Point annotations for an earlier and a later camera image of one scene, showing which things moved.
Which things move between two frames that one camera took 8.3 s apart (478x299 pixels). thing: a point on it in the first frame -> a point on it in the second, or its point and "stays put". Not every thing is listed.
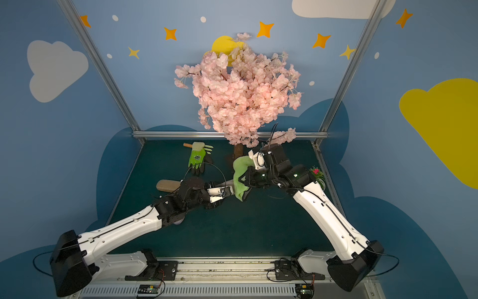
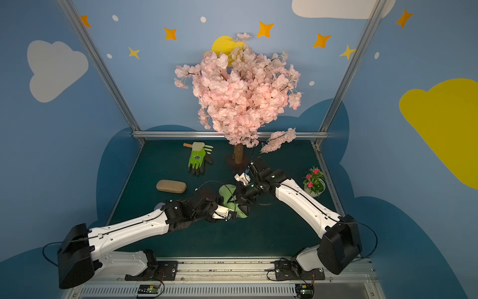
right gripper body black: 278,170 -> 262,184
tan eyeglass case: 168,185 stays put
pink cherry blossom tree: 236,91 stays put
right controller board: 304,291 stays put
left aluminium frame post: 100,65 stays put
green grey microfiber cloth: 241,164 -> 228,192
